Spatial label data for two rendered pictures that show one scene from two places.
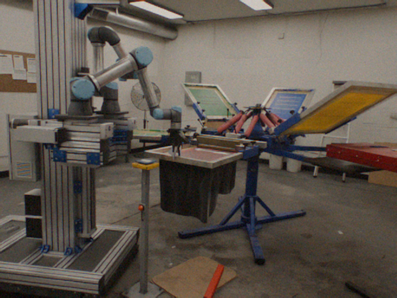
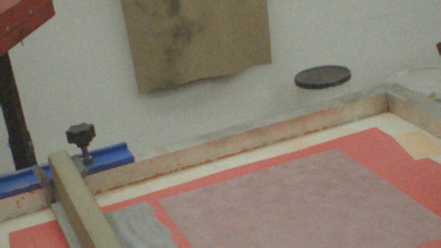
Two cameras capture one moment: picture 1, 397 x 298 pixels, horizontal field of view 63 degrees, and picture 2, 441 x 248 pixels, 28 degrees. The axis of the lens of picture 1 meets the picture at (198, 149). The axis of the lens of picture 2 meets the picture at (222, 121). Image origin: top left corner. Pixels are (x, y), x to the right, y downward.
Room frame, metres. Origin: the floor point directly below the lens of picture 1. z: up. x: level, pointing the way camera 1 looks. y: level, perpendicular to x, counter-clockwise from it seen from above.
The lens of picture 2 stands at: (3.35, 0.66, 1.51)
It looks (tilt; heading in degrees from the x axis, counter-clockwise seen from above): 20 degrees down; 222
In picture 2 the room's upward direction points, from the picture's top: 9 degrees counter-clockwise
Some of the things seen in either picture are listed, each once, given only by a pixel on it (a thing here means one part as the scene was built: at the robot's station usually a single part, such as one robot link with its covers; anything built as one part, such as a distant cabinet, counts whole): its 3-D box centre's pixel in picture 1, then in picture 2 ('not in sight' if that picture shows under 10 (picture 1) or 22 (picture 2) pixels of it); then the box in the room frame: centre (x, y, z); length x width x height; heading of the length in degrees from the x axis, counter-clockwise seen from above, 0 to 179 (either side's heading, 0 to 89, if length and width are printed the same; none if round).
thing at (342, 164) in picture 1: (300, 156); not in sight; (2.84, -0.92, 0.91); 1.34 x 0.40 x 0.08; 29
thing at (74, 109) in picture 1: (80, 107); not in sight; (2.07, 0.77, 1.31); 0.15 x 0.15 x 0.10
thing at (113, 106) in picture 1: (110, 104); not in sight; (2.56, 0.71, 1.31); 0.15 x 0.15 x 0.10
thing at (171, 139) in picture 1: (174, 136); not in sight; (2.23, 0.17, 1.12); 0.09 x 0.08 x 0.12; 59
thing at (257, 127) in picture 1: (252, 166); not in sight; (3.43, -0.60, 0.67); 0.39 x 0.39 x 1.35
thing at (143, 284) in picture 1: (144, 229); not in sight; (2.11, 0.35, 0.48); 0.22 x 0.22 x 0.96; 59
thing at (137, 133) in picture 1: (171, 127); not in sight; (3.45, 0.31, 1.05); 1.08 x 0.61 x 0.23; 89
